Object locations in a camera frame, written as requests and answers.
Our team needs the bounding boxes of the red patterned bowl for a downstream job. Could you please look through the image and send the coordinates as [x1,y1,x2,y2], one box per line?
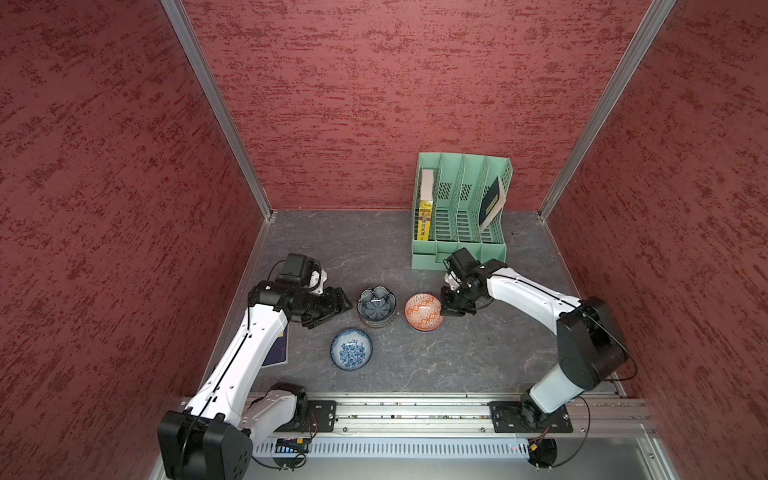
[405,293,444,332]

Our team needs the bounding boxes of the dark petal pattern bowl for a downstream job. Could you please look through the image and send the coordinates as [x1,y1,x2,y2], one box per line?
[357,286,396,322]

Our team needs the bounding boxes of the blue floral bowl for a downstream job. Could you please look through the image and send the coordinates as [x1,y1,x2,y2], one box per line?
[330,328,373,371]

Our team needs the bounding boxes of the pink striped bowl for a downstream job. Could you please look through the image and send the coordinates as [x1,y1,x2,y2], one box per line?
[358,310,396,329]

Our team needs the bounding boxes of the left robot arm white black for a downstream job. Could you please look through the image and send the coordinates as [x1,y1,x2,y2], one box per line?
[158,281,352,479]

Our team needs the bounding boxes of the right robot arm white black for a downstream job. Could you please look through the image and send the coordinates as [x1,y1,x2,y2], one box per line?
[440,250,632,429]

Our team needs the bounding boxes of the purple book yellow label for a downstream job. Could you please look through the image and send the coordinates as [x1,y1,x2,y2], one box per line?
[262,326,289,368]

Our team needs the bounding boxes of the green plastic file organizer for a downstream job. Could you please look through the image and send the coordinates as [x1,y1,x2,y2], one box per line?
[411,152,513,271]

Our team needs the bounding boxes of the yellow white book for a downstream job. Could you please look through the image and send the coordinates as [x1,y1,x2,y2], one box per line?
[416,169,435,241]

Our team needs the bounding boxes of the dark green book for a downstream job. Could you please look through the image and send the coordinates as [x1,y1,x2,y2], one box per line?
[478,177,506,232]

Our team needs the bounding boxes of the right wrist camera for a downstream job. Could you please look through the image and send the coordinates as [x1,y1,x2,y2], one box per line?
[443,248,481,284]

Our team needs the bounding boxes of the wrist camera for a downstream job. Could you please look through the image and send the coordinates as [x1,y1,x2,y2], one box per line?
[276,253,327,295]
[443,248,481,284]

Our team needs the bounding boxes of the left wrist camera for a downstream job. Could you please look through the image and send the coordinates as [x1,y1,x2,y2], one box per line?
[276,253,327,295]

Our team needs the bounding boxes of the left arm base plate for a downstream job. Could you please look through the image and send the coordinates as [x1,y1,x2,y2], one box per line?
[277,400,337,434]

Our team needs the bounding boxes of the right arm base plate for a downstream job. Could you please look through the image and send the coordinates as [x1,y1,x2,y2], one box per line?
[488,401,573,435]

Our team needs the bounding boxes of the aluminium rail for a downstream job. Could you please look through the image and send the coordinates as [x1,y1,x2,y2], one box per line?
[239,392,658,439]

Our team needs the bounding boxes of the left corner aluminium post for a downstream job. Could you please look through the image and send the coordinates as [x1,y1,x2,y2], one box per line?
[161,0,274,222]

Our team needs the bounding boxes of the corner aluminium post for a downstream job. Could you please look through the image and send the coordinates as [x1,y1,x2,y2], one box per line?
[538,0,676,223]
[161,0,274,222]

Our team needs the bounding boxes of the right corner aluminium post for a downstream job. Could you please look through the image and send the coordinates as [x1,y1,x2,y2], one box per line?
[538,0,676,223]

